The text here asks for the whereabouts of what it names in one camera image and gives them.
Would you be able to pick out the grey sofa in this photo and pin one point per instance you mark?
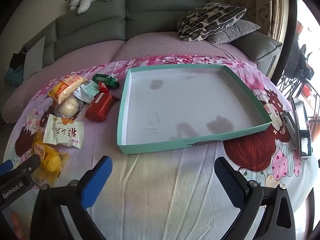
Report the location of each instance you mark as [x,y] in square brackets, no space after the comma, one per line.
[150,12]

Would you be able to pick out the green carton snack box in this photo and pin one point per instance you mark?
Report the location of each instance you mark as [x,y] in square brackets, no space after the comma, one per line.
[107,80]

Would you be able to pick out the beige patterned curtain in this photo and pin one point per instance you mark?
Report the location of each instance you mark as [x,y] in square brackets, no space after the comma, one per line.
[250,0]

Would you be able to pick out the black iron railing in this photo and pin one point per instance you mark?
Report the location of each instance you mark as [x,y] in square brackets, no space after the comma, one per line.
[287,85]

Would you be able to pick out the dark balcony object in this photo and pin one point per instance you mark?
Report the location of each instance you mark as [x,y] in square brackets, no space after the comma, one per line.
[305,60]

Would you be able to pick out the pink printed blanket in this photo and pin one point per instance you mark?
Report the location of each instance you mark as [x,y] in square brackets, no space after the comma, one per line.
[162,180]

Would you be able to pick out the grey pillow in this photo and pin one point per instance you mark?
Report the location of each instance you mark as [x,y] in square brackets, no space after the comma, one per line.
[235,31]

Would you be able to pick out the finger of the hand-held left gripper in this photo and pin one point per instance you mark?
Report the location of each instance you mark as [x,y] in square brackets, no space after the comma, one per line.
[30,167]
[5,167]

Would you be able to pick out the silver metal object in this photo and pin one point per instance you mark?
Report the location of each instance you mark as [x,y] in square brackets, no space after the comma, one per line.
[287,123]

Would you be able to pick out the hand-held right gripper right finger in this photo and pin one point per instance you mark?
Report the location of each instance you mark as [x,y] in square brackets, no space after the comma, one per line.
[228,182]

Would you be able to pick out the dark red snack packet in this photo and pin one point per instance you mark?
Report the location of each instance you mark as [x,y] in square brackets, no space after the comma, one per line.
[100,107]

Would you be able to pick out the dark clothes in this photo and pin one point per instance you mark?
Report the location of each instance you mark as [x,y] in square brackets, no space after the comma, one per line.
[17,60]

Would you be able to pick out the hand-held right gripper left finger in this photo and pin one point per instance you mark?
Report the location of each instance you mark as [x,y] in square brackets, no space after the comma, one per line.
[96,182]

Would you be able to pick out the silver green snack packet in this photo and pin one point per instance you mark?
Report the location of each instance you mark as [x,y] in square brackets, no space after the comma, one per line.
[88,92]

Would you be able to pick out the white red-print snack packet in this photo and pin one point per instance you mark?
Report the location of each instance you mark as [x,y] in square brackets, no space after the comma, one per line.
[62,132]

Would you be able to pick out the pink sofa cover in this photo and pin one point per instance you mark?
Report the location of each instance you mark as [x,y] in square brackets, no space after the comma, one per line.
[150,47]

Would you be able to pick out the person's left hand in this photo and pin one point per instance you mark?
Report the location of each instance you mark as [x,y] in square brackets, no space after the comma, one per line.
[18,226]

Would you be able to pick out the black white patterned pillow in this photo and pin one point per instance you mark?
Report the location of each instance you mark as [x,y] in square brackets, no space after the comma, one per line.
[207,20]

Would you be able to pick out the clear bun packet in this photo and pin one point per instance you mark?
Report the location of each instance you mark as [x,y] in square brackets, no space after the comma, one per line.
[67,108]

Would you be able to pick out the teal cardboard tray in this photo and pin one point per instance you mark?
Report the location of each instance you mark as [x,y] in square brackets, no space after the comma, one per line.
[187,100]

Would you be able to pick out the yellow roll cake packet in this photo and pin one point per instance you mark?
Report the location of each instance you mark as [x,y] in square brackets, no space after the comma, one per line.
[63,88]

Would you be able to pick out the small red candy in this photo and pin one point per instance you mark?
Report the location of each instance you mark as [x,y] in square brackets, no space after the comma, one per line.
[103,86]

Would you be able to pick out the teal cloth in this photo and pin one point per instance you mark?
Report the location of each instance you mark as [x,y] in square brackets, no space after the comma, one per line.
[13,77]

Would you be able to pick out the yellow bread packet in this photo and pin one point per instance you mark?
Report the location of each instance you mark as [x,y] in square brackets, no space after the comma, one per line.
[50,158]

